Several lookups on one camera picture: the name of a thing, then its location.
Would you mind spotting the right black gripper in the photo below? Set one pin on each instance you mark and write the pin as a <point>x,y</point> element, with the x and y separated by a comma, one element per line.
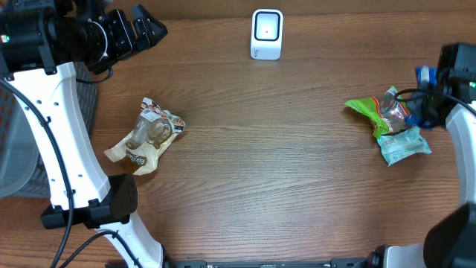
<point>418,106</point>

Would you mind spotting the green candy bag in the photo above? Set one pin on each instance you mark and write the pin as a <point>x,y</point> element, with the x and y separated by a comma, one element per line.
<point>385,113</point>

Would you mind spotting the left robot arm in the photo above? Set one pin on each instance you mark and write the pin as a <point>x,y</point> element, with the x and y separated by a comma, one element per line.
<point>40,43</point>

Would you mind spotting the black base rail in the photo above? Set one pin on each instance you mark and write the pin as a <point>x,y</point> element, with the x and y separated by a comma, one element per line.
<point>334,263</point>

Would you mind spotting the grey plastic mesh basket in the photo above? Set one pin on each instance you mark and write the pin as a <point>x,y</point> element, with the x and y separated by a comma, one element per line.
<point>22,171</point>

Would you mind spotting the white barcode scanner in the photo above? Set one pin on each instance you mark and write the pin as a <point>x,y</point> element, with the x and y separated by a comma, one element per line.
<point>266,34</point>

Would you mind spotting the beige brown snack pouch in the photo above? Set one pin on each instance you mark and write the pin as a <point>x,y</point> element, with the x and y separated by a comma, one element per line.
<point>155,130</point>

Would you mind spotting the mint green snack packet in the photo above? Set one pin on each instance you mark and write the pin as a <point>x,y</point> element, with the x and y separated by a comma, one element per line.
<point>395,148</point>

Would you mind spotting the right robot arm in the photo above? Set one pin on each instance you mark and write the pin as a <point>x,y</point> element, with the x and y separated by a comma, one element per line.
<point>450,104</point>

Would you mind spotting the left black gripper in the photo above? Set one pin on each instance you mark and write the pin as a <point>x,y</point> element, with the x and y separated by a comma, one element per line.
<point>142,22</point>

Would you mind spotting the blue cookie packet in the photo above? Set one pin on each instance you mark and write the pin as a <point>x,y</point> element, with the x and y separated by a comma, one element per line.
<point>426,78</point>

